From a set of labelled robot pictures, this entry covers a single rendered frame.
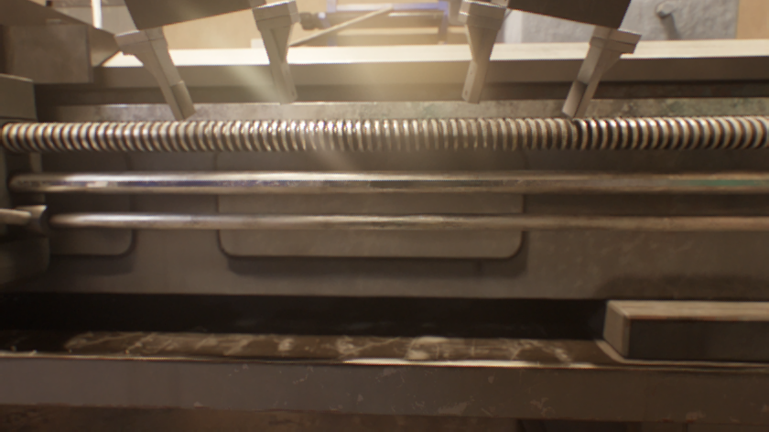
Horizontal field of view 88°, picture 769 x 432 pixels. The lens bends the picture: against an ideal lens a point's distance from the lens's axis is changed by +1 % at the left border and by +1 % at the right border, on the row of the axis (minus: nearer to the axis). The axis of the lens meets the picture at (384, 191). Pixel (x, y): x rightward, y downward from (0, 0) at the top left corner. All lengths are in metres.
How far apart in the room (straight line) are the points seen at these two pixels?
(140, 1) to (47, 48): 0.28
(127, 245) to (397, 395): 0.48
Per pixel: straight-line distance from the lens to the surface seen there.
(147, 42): 0.52
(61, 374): 0.63
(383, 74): 0.58
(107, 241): 0.76
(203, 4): 0.47
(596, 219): 0.57
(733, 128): 0.64
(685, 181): 0.61
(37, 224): 0.70
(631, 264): 0.70
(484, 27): 0.47
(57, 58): 0.75
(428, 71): 0.58
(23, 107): 0.75
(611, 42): 0.53
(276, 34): 0.47
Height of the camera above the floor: 0.69
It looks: 6 degrees down
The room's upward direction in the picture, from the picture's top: straight up
